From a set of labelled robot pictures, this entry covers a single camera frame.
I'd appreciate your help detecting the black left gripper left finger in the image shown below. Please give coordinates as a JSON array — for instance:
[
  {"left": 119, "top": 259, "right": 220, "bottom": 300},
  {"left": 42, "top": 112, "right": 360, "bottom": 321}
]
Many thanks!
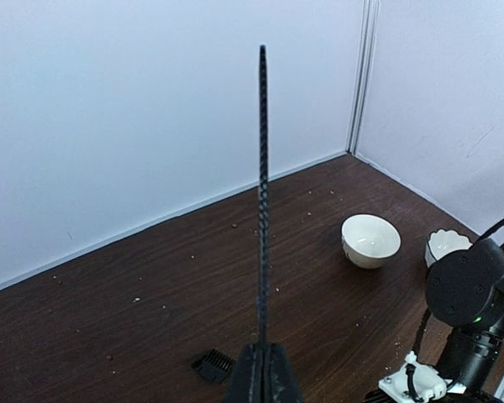
[{"left": 221, "top": 343, "right": 262, "bottom": 403}]

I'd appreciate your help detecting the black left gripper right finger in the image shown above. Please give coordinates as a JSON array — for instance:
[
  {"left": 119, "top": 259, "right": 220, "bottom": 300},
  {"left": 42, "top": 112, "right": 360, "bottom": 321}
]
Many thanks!
[{"left": 260, "top": 343, "right": 303, "bottom": 403}]

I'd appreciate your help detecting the black clipper guard comb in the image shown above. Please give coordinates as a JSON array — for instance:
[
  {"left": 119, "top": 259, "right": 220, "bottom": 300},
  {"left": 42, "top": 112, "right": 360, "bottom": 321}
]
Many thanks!
[{"left": 191, "top": 348, "right": 235, "bottom": 385}]

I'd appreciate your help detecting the black hair comb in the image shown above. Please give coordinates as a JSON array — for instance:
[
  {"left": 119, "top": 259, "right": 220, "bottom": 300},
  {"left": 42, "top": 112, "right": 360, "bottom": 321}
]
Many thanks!
[{"left": 257, "top": 44, "right": 270, "bottom": 344}]

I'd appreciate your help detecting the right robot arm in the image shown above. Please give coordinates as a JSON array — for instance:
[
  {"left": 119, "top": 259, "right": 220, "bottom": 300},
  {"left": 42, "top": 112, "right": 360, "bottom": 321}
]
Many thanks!
[{"left": 365, "top": 219, "right": 504, "bottom": 402}]

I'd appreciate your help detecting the white round bowl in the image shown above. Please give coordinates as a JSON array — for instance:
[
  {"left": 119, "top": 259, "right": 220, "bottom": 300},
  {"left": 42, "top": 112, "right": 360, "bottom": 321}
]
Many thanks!
[{"left": 340, "top": 214, "right": 402, "bottom": 270}]

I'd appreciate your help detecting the white scalloped bowl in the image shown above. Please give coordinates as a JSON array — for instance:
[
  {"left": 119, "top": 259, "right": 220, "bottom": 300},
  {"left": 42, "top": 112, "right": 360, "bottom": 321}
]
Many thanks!
[{"left": 424, "top": 228, "right": 472, "bottom": 268}]

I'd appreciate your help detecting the aluminium corner post right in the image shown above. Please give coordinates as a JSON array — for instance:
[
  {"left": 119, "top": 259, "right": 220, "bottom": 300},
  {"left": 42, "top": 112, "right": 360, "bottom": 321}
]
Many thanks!
[{"left": 345, "top": 0, "right": 381, "bottom": 155}]

